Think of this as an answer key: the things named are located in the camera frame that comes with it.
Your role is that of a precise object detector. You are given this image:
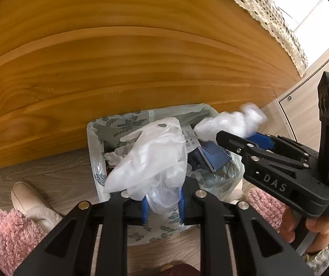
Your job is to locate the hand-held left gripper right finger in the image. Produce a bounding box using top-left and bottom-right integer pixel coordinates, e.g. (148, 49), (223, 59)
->
(179, 178), (300, 276)

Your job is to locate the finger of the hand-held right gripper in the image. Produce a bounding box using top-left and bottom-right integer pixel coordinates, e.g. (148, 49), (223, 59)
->
(251, 132), (310, 167)
(216, 130), (270, 164)

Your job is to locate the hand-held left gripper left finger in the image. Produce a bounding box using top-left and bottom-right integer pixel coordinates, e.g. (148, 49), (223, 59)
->
(13, 192), (149, 276)

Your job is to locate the clear plastic wrap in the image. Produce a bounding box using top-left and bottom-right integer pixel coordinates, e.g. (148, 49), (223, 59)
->
(195, 103), (268, 142)

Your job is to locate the dark blue box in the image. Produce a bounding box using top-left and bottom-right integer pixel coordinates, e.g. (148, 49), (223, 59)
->
(188, 141), (231, 173)

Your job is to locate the white plastic bag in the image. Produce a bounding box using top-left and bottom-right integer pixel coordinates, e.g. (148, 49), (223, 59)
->
(104, 117), (188, 215)

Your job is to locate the white tissue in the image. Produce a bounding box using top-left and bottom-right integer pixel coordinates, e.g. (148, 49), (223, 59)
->
(105, 152), (128, 168)

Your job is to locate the trash bin with plastic liner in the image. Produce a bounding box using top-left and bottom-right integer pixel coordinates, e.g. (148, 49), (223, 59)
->
(86, 103), (245, 246)

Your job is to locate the person's right hand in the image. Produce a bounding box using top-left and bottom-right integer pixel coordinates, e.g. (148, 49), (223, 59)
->
(279, 207), (329, 255)

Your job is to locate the light wooden door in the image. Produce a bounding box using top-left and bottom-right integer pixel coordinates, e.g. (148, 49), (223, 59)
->
(277, 30), (329, 156)

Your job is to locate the dark red clothing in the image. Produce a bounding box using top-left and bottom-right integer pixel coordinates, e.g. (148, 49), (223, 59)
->
(160, 262), (201, 276)

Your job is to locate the beige fluffy slipper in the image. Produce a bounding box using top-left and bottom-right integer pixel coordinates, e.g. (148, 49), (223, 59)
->
(11, 181), (64, 233)

